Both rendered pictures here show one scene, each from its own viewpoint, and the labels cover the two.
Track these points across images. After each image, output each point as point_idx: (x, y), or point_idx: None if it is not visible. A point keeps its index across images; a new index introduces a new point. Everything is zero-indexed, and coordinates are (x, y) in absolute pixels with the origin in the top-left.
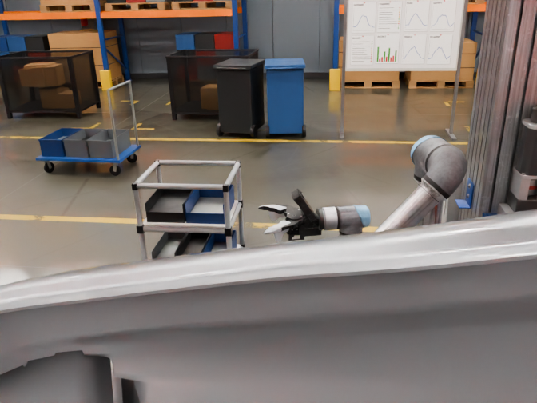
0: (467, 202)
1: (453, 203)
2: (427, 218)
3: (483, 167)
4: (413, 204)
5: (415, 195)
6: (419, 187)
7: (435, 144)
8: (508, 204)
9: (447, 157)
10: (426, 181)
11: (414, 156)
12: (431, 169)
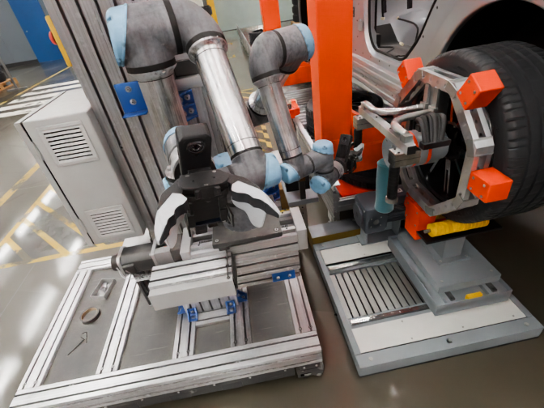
0: (134, 111)
1: (101, 137)
2: (184, 116)
3: None
4: (229, 69)
5: (219, 60)
6: (210, 51)
7: (153, 2)
8: (181, 74)
9: (193, 3)
10: (214, 36)
11: (132, 39)
12: (201, 23)
